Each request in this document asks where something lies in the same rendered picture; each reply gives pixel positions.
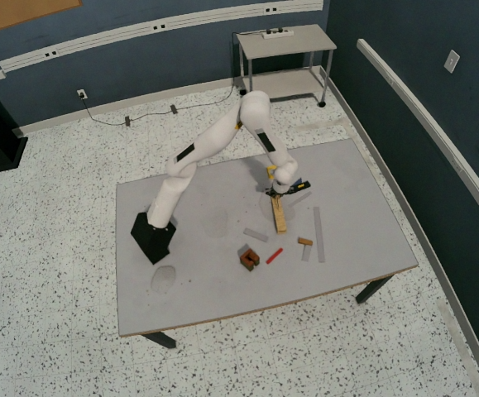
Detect try square with wooden stock and grey blade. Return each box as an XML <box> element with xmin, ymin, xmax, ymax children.
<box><xmin>299</xmin><ymin>238</ymin><xmax>313</xmax><ymax>261</ymax></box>

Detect red flat bar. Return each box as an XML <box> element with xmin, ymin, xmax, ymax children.
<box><xmin>266</xmin><ymin>248</ymin><xmax>283</xmax><ymax>264</ymax></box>

